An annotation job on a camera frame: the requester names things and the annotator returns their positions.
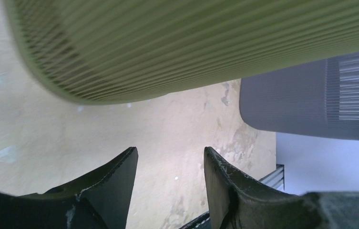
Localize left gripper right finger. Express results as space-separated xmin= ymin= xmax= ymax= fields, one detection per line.
xmin=204 ymin=147 xmax=359 ymax=229

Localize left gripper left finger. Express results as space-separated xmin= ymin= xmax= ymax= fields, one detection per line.
xmin=0 ymin=147 xmax=138 ymax=229

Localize grey plastic basket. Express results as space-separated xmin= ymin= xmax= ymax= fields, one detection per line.
xmin=239 ymin=52 xmax=359 ymax=140

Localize green slotted plastic basket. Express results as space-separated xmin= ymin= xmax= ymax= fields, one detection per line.
xmin=2 ymin=0 xmax=359 ymax=105

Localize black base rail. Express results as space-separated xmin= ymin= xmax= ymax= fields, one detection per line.
xmin=180 ymin=211 xmax=212 ymax=229

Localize aluminium frame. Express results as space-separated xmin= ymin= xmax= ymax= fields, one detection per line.
xmin=259 ymin=164 xmax=285 ymax=191

